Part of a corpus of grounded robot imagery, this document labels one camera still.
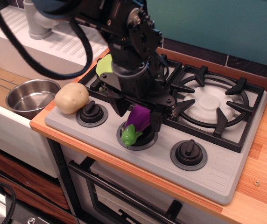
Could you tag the small steel pot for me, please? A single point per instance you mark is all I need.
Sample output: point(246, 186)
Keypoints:
point(31, 97)

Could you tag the black right burner grate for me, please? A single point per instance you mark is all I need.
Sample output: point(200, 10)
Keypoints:
point(232, 137)

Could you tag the beige toy potato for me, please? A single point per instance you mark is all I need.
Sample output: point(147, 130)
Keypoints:
point(71, 98)

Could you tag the lime green plate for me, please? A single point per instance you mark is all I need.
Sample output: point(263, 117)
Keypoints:
point(104, 65)

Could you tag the black burner grate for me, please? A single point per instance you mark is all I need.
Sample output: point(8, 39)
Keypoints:
point(156, 96)
point(232, 137)

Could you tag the grey toy faucet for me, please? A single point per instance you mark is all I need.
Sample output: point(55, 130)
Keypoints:
point(39, 26)

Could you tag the toy oven door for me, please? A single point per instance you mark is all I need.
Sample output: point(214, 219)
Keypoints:
point(117, 198)

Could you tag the black left burner grate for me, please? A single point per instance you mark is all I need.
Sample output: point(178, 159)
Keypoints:
point(156, 96)

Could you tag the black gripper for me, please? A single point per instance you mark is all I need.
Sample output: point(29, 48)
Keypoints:
point(134, 83)

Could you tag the black right stove knob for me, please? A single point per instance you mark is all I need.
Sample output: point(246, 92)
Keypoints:
point(189, 155)

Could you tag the grey toy stove top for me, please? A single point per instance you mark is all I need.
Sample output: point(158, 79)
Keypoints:
point(217, 180)

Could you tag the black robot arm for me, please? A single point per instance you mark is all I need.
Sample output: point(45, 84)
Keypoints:
point(124, 24)

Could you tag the wooden drawer front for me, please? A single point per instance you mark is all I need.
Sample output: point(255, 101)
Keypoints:
point(36, 189)

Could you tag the black oven door handle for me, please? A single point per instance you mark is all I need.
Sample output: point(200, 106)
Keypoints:
point(169, 217)

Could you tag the white right burner disc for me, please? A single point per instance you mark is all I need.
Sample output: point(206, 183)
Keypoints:
point(207, 100)

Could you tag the teal cabinet right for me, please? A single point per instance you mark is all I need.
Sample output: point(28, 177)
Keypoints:
point(233, 27)

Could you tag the purple toy eggplant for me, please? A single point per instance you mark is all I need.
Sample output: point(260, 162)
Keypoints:
point(136, 124)

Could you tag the black left stove knob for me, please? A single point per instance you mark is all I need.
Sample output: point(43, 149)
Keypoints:
point(91, 115)

